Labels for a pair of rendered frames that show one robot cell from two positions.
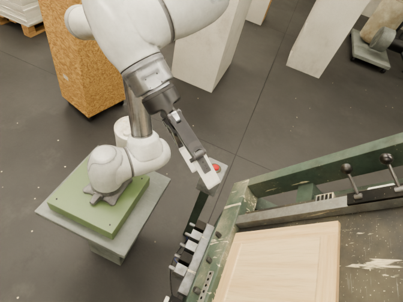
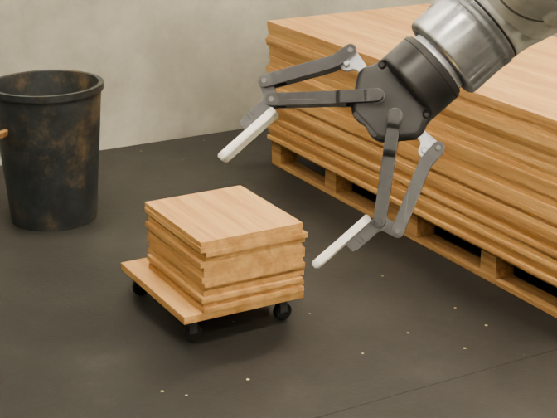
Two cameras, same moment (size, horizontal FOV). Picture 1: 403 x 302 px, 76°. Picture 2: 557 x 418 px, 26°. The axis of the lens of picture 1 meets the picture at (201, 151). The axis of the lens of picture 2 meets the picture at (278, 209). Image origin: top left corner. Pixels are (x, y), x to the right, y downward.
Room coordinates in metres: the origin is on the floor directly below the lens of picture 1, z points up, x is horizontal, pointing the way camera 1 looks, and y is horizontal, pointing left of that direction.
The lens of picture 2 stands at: (1.21, -0.67, 1.96)
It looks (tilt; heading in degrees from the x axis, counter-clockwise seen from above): 20 degrees down; 143
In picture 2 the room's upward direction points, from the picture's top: straight up
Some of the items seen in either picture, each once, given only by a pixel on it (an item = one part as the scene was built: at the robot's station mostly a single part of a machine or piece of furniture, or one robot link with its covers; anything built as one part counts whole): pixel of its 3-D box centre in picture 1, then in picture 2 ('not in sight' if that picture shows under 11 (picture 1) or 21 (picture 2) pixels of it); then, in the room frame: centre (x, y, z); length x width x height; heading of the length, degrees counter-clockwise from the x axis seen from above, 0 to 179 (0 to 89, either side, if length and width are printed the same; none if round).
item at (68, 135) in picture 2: not in sight; (48, 150); (-3.72, 1.71, 0.33); 0.54 x 0.54 x 0.65
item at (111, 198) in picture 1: (105, 185); not in sight; (0.62, 0.40, 0.86); 0.22 x 0.18 x 0.06; 172
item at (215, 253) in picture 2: not in sight; (210, 259); (-2.41, 1.73, 0.20); 0.61 x 0.51 x 0.40; 172
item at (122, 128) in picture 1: (132, 137); not in sight; (1.49, 0.63, 0.24); 0.32 x 0.30 x 0.47; 172
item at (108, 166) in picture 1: (107, 166); not in sight; (0.65, 0.40, 1.00); 0.18 x 0.16 x 0.22; 132
